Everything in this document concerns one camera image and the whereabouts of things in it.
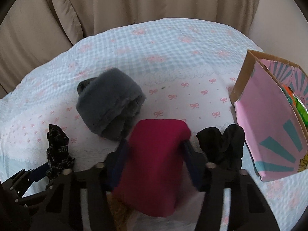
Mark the green soft item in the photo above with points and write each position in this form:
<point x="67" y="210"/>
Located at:
<point x="302" y="110"/>

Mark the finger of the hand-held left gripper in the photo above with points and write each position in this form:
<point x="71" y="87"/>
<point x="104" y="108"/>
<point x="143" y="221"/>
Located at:
<point x="31" y="197"/>
<point x="39" y="173"/>

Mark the beige curtain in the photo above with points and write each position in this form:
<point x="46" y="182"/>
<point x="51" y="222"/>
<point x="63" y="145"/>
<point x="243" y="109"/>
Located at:
<point x="120" y="4"/>

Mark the checked bow-print bed sheet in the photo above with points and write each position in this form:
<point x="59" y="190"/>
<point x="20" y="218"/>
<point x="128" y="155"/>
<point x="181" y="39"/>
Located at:
<point x="168" y="60"/>

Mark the black gloves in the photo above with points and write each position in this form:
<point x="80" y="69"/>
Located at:
<point x="223" y="144"/>

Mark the brown fuzzy cloth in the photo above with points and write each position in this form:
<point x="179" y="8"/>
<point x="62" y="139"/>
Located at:
<point x="120" y="211"/>

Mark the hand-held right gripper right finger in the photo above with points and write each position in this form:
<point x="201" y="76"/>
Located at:
<point x="192" y="163"/>

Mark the orange soft item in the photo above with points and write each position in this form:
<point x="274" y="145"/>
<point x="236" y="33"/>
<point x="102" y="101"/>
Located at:
<point x="287" y="92"/>

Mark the pink printed cardboard box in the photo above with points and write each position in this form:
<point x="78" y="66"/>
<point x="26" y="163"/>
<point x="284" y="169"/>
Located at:
<point x="264" y="125"/>

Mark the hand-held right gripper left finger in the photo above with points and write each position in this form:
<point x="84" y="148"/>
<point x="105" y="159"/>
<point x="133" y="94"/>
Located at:
<point x="119" y="160"/>

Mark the black patterned scarf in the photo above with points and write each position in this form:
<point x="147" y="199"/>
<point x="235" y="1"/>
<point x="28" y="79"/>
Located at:
<point x="57" y="149"/>

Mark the red knitted cloth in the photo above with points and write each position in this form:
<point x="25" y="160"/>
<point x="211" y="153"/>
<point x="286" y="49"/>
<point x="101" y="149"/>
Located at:
<point x="149" y="163"/>

